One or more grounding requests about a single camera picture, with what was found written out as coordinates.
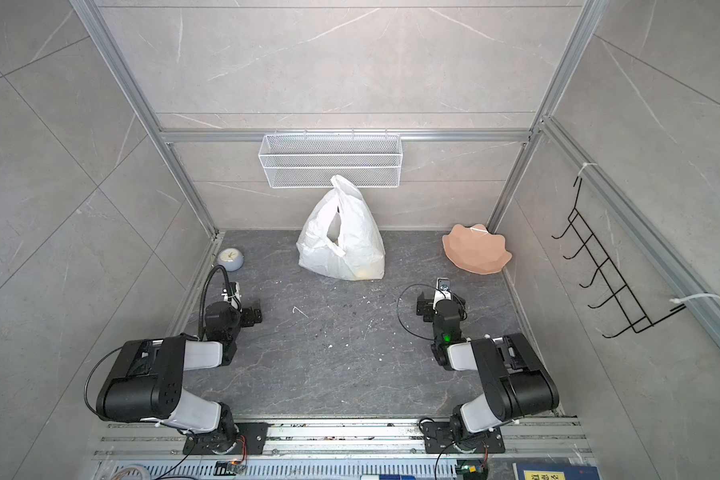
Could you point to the white zip tie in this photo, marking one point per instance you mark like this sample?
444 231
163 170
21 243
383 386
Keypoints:
696 296
583 167

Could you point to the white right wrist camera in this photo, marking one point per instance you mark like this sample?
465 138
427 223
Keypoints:
443 289

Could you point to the white slotted cable duct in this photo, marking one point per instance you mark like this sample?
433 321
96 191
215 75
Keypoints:
302 469

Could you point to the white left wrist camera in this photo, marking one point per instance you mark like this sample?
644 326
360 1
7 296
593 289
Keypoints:
232 295

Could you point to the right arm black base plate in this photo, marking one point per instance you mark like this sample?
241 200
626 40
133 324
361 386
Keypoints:
441 437

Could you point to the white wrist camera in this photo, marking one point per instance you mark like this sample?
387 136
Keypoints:
443 289
232 295

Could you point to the white zip tie upper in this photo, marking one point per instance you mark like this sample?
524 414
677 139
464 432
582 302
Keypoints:
583 167

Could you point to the pink shell-shaped bowl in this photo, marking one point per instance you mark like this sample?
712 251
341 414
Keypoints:
476 250

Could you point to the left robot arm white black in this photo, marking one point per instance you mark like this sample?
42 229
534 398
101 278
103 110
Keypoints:
145 383

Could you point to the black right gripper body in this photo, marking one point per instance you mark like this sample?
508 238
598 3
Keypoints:
425 306

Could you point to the blue yellow label box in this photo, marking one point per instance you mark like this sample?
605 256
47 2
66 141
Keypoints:
525 471

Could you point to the black wire hook rack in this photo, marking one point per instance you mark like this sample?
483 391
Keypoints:
607 272

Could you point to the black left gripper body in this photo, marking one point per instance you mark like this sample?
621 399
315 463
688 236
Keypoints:
250 315

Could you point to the white wire mesh basket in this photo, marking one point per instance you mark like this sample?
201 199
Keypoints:
311 160

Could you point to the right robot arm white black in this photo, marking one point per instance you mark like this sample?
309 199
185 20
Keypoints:
514 381

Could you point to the white zip tie lower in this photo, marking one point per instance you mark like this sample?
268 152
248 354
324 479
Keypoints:
696 296

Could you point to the small grey-white round pot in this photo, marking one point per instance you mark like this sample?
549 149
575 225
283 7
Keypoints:
232 259

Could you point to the white plastic bag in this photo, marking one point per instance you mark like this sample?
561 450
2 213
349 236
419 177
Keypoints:
340 238

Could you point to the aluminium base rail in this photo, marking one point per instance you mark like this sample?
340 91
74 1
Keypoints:
347 438

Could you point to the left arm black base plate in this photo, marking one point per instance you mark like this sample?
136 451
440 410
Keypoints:
247 437

